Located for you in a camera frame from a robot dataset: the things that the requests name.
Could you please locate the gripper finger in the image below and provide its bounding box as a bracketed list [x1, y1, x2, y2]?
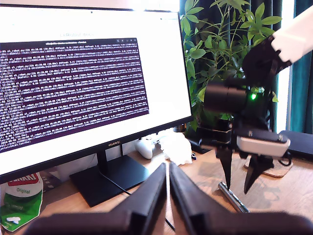
[169, 161, 232, 235]
[110, 162, 168, 235]
[215, 146, 234, 191]
[243, 155, 274, 195]

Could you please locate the metallic laser pointer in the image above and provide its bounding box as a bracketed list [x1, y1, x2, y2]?
[218, 181, 250, 213]

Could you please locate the round cork coaster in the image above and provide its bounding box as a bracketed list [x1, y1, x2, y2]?
[244, 156, 293, 178]

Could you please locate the black plant pot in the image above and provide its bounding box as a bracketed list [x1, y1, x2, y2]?
[197, 119, 233, 145]

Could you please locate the white game controller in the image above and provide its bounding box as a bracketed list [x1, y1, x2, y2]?
[135, 137, 159, 160]

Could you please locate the crumpled white plastic bag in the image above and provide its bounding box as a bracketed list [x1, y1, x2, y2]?
[156, 128, 194, 166]

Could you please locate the black flat case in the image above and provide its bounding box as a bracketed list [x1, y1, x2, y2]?
[278, 130, 313, 162]

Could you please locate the teal curtain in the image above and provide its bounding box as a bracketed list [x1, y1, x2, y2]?
[290, 0, 313, 134]

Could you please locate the patterned grey card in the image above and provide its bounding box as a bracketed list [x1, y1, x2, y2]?
[39, 168, 63, 191]

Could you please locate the large black Huawei monitor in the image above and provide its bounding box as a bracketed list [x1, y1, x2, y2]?
[0, 3, 195, 208]

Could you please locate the green leafy plant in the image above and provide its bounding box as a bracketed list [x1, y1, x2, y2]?
[179, 0, 283, 133]

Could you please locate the green white gum bag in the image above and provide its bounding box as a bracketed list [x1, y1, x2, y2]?
[0, 172, 44, 233]

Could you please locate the gripper grey camera box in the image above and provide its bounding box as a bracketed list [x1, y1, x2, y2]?
[236, 129, 291, 158]

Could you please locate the black power cable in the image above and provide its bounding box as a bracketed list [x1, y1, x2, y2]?
[97, 170, 177, 232]

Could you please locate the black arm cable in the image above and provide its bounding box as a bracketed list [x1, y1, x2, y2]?
[268, 57, 281, 134]

